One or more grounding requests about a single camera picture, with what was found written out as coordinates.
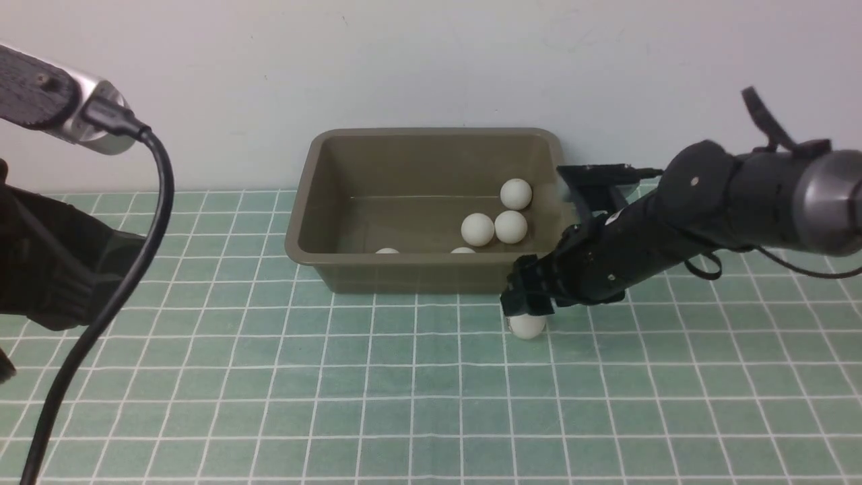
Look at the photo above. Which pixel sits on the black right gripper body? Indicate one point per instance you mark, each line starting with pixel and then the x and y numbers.
pixel 613 254

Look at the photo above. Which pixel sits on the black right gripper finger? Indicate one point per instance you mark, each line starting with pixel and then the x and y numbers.
pixel 529 289

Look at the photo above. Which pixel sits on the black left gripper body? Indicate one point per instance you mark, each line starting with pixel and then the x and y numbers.
pixel 59 265

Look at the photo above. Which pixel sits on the white ping-pong ball logo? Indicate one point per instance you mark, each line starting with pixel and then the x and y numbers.
pixel 477 230

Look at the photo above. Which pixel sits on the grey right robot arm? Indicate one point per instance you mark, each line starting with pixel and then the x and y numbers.
pixel 807 200

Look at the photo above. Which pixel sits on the olive plastic storage bin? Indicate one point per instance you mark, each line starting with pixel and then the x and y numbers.
pixel 410 189

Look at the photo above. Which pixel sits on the green checked tablecloth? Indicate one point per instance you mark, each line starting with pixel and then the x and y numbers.
pixel 234 365

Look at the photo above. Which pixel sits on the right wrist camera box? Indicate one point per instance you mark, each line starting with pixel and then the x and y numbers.
pixel 601 188

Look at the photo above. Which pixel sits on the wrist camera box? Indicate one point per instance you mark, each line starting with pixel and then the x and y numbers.
pixel 41 95
pixel 601 188

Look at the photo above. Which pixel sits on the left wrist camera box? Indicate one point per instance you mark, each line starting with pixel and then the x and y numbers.
pixel 41 95

